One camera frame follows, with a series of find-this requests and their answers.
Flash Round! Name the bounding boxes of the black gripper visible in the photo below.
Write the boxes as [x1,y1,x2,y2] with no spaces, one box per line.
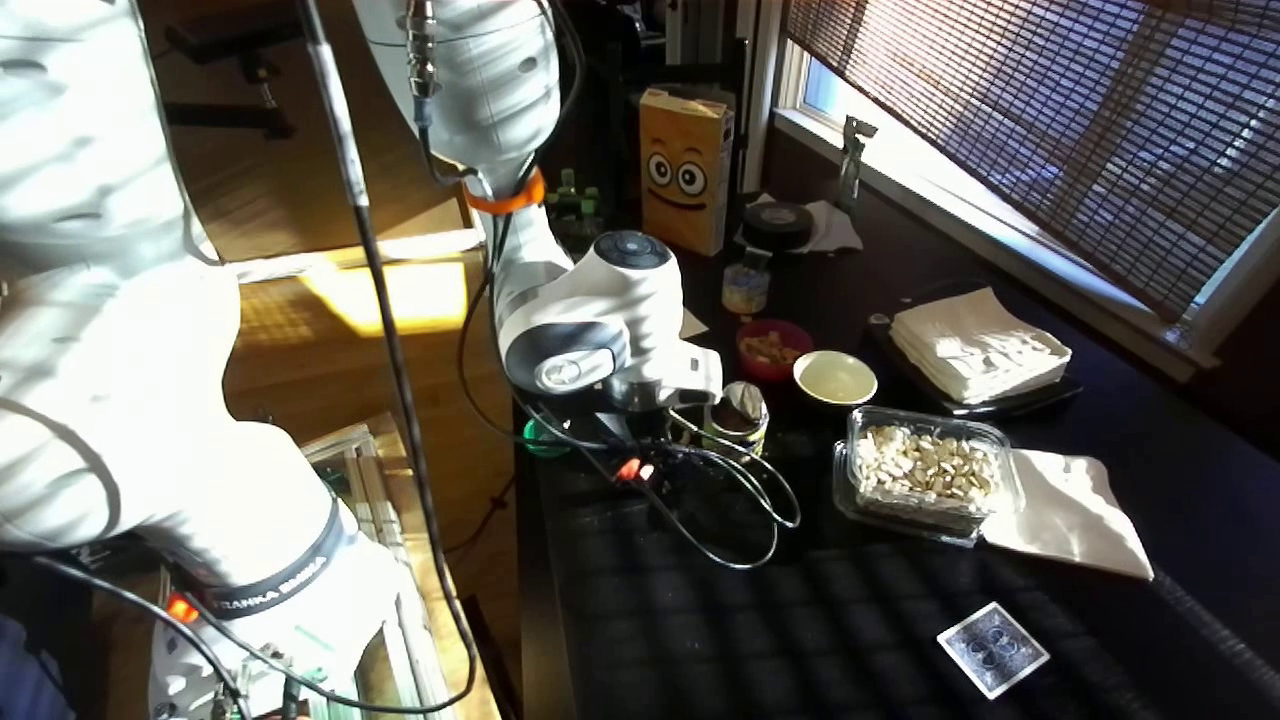
[579,398,668,447]

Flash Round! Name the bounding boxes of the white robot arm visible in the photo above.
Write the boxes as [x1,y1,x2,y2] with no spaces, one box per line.
[0,0,725,720]

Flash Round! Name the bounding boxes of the red bowl with snacks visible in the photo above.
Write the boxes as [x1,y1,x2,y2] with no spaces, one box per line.
[737,322,811,384]

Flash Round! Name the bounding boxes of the black and white bowl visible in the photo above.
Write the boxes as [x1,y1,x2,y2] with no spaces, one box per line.
[794,350,882,408]

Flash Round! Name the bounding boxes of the green round lid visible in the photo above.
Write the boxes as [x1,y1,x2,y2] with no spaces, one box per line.
[521,419,572,460]

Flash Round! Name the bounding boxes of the green yogurt cup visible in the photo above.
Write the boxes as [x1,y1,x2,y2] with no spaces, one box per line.
[706,379,774,457]

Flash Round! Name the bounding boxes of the small yellow jar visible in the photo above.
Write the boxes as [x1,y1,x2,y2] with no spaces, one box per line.
[722,266,774,317]

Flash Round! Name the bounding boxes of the black tape roll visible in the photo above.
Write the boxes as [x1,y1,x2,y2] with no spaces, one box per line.
[739,202,811,251]

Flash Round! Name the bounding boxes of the orange cartoon face box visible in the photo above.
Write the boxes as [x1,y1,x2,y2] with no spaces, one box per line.
[640,87,737,257]

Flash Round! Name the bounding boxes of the clear plastic food container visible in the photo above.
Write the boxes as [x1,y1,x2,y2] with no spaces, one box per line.
[832,405,1015,547]

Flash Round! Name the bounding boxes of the white napkin stack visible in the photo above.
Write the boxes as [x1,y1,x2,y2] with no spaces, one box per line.
[888,289,1071,405]

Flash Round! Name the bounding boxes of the single playing card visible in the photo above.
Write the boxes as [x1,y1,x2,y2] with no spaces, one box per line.
[938,600,1052,702]

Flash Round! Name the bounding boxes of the white folded napkin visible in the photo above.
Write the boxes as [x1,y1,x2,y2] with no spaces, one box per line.
[979,447,1156,581]

